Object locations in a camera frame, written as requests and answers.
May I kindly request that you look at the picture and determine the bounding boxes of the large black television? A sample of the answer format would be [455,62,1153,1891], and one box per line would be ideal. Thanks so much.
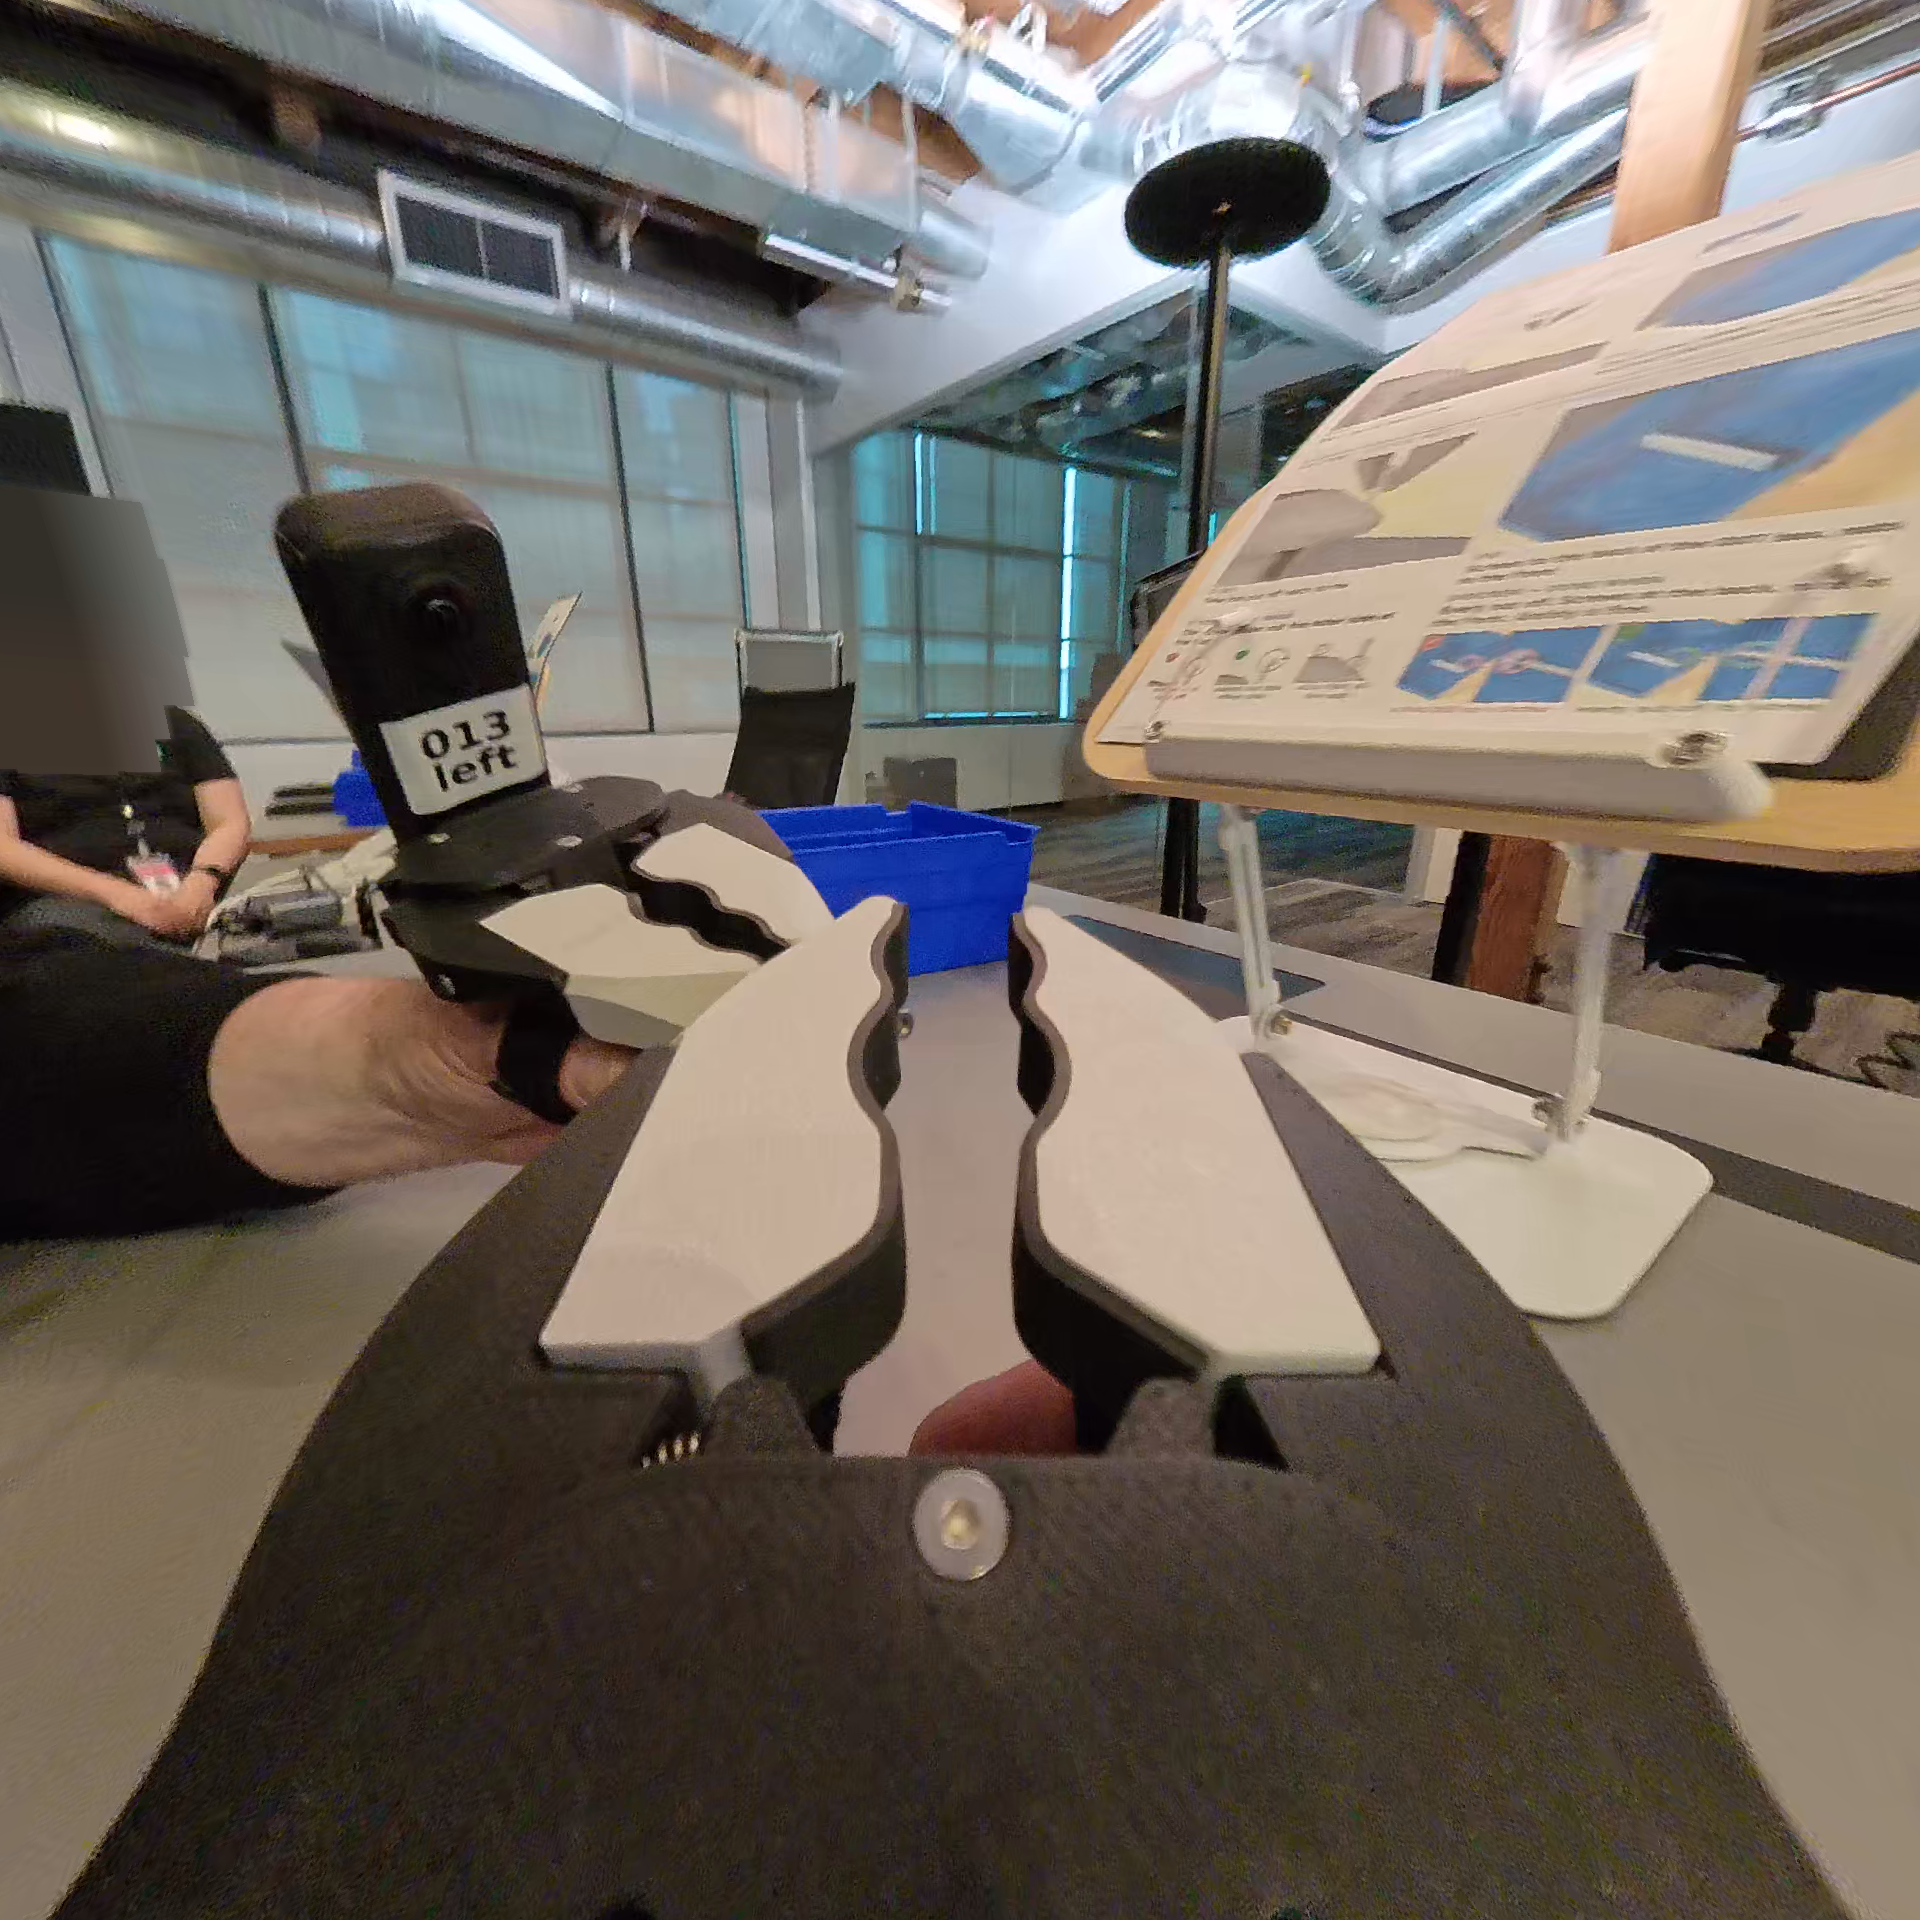
[0,402,114,504]

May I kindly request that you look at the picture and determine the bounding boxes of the white air vent grille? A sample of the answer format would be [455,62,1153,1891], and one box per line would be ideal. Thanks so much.
[378,173,573,314]

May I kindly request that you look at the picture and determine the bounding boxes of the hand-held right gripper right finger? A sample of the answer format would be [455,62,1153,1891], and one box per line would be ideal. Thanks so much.
[1009,903,1383,1452]

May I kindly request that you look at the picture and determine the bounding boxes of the silver air duct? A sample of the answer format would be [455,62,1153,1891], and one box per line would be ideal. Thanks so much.
[0,83,849,397]

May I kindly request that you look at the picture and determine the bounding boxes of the grey desk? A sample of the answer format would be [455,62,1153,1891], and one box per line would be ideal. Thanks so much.
[0,886,1920,1920]

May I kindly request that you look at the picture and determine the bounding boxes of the blue bin with black divider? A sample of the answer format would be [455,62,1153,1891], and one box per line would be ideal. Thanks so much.
[756,804,1042,981]

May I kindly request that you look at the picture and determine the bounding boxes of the person's left hand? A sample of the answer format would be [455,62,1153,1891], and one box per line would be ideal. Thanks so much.
[207,971,673,1191]

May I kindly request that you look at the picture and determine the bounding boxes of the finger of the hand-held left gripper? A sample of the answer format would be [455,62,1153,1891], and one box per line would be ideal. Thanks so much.
[631,825,837,964]
[479,883,769,1053]

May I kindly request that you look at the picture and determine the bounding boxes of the silver framed panel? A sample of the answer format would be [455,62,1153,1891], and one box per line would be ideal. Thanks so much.
[733,627,844,699]

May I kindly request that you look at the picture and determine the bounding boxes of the wooden pillar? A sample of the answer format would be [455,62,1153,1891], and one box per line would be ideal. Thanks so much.
[1431,0,1775,1004]

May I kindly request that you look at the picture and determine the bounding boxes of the black floor lamp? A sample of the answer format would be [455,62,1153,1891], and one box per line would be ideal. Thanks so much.
[1125,138,1334,921]

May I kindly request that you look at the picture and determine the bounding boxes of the dark desk cable cover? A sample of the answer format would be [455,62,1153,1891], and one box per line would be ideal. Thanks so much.
[1068,911,1326,1011]

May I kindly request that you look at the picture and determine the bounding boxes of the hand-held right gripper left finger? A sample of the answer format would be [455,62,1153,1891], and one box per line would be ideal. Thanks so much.
[537,899,914,1452]

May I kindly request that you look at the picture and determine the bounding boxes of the person's left forearm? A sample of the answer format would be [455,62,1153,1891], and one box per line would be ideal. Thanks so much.
[0,927,332,1248]

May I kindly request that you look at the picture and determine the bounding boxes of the black mesh office chair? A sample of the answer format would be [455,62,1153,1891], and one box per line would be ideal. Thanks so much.
[723,682,855,813]

